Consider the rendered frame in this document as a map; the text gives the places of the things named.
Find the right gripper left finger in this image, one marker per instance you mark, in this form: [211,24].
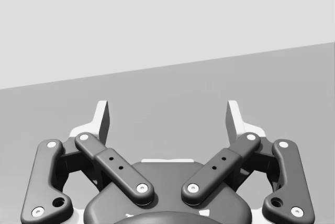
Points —
[47,171]

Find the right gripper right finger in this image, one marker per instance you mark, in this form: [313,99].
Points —
[290,171]

